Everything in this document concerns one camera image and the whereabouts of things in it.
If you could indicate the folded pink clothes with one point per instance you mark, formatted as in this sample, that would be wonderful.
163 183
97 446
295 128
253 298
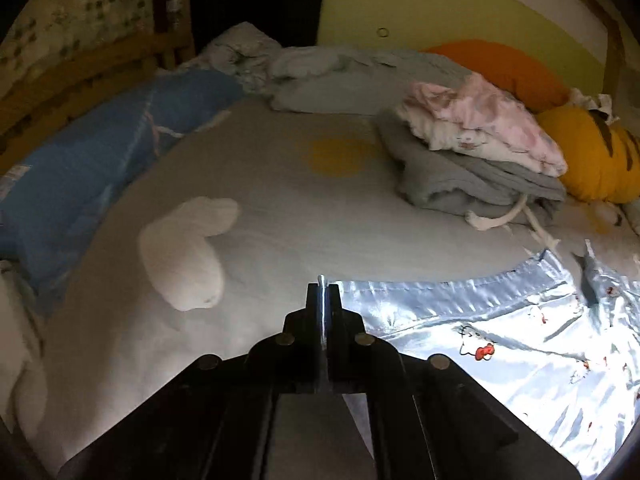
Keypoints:
490 120

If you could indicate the crumpled white clothes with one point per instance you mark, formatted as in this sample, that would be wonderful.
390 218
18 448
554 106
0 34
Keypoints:
582 100

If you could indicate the patchwork floral curtain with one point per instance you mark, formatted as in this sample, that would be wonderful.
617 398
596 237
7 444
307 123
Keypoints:
75 10

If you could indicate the white floral printed quilt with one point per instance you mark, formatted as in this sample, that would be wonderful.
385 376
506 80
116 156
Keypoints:
240 50

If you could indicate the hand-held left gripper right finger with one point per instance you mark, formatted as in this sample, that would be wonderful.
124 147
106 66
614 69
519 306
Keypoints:
337 325

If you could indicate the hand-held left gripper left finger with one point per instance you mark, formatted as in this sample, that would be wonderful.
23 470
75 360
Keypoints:
312 320

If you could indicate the white cloth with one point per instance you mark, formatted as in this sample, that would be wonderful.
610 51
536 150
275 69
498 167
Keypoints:
20 350

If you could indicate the grey-blue blanket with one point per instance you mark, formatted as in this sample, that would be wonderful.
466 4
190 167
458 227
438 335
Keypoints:
340 90

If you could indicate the yellow striped plush pillow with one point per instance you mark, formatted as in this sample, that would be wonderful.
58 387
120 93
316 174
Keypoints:
590 160

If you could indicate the blue pillow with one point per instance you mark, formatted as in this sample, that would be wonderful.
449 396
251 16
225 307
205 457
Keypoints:
75 175

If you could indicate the orange pillow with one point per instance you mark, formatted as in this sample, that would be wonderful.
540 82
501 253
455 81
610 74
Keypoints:
510 70

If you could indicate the small clear bottle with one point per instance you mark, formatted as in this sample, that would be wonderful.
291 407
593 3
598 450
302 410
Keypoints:
174 6

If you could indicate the light blue satin cat-print pants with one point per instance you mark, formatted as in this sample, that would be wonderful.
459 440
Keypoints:
475 320

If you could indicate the folded grey sweatpants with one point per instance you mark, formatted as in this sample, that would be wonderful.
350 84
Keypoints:
440 175

